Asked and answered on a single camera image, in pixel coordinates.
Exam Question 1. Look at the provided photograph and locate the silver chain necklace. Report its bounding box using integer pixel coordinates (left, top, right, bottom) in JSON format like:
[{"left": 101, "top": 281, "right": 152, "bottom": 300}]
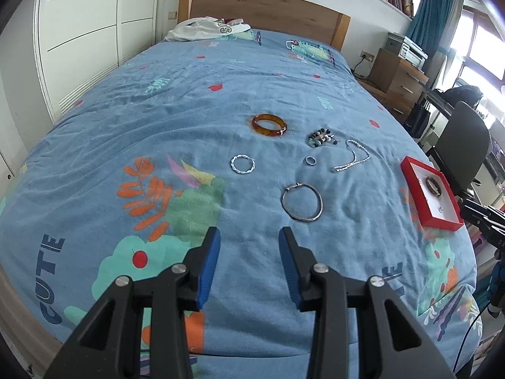
[{"left": 330, "top": 138, "right": 371, "bottom": 174}]

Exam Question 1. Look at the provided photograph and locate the red jewelry box tray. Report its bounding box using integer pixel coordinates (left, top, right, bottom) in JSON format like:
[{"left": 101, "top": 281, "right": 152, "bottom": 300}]
[{"left": 401, "top": 157, "right": 463, "bottom": 231}]

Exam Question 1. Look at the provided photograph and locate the dark backpack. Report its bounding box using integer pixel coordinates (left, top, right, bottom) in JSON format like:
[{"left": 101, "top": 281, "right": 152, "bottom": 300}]
[{"left": 440, "top": 85, "right": 484, "bottom": 110}]

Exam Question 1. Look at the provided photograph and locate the navy tote bag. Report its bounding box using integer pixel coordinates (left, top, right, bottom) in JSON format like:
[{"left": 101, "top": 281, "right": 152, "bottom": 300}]
[{"left": 403, "top": 103, "right": 431, "bottom": 139}]

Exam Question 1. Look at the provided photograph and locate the white printer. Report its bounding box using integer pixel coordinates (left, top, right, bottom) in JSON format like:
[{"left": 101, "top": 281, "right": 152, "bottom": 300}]
[{"left": 384, "top": 33, "right": 428, "bottom": 70}]

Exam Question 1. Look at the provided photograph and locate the brown tortoise bangle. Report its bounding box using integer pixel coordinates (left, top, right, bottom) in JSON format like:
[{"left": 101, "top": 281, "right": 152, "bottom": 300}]
[{"left": 425, "top": 176, "right": 443, "bottom": 198}]

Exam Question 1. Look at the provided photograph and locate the dark beaded charm bracelet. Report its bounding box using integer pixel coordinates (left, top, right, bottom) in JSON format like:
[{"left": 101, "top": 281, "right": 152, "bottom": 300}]
[{"left": 307, "top": 127, "right": 340, "bottom": 149}]

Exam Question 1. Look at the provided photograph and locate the teal curtain right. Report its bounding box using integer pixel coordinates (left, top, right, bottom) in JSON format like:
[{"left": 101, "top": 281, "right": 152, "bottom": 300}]
[{"left": 406, "top": 0, "right": 464, "bottom": 57}]

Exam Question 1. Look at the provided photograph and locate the white wardrobe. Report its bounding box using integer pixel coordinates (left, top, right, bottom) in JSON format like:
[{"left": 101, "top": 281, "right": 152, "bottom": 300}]
[{"left": 33, "top": 0, "right": 157, "bottom": 122}]

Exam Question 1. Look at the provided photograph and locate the thin silver bangle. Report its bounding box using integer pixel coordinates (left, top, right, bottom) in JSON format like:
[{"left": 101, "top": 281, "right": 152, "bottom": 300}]
[{"left": 280, "top": 182, "right": 324, "bottom": 223}]

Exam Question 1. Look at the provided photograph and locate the wooden drawer chest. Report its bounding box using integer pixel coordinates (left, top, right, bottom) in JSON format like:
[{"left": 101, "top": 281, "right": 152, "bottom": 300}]
[{"left": 358, "top": 49, "right": 428, "bottom": 123}]

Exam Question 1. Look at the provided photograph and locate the twisted silver hoop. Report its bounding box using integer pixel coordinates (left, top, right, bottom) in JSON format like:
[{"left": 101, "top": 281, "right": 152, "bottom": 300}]
[{"left": 230, "top": 154, "right": 256, "bottom": 175}]

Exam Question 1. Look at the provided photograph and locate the wooden headboard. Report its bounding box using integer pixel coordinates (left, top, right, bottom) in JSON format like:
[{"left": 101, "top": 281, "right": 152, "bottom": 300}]
[{"left": 177, "top": 0, "right": 351, "bottom": 51}]

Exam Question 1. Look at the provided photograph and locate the amber bangle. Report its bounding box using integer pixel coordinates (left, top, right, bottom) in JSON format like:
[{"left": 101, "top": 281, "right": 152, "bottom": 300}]
[{"left": 252, "top": 113, "right": 288, "bottom": 137}]

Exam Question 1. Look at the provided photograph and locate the white garment on bed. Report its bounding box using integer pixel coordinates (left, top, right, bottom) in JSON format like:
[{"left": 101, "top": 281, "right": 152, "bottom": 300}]
[{"left": 164, "top": 16, "right": 251, "bottom": 42}]

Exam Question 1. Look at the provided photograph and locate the wall socket with cable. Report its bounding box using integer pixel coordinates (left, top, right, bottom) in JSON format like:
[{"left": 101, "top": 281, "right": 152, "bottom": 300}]
[{"left": 352, "top": 51, "right": 375, "bottom": 78}]

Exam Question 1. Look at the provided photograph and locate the blue patterned bed cover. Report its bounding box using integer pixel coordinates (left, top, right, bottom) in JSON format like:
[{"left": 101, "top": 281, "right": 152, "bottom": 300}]
[{"left": 1, "top": 31, "right": 482, "bottom": 378}]

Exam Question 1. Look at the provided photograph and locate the dark grey chair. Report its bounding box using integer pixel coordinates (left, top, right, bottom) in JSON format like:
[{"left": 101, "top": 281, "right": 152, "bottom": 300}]
[{"left": 426, "top": 101, "right": 491, "bottom": 199}]

